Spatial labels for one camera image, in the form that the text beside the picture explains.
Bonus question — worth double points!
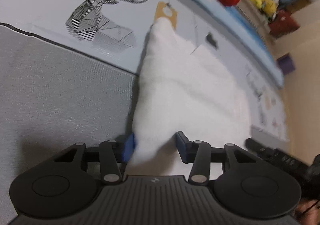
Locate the white t-shirt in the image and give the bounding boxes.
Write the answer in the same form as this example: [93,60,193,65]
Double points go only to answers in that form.
[125,17,251,176]

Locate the purple box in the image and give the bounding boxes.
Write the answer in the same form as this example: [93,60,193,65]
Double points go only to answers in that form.
[277,53,296,75]

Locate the grey printed bed cover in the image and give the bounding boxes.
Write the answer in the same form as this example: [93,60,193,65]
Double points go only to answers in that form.
[1,0,287,224]

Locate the yellow plush toys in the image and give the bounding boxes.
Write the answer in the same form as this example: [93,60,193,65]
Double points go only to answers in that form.
[250,0,279,18]

